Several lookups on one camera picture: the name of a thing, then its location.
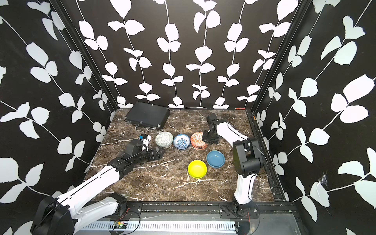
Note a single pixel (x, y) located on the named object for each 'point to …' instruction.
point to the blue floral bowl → (181, 141)
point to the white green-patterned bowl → (164, 139)
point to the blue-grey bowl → (215, 158)
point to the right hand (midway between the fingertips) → (203, 138)
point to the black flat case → (148, 115)
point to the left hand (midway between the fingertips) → (160, 149)
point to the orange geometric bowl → (197, 141)
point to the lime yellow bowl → (197, 169)
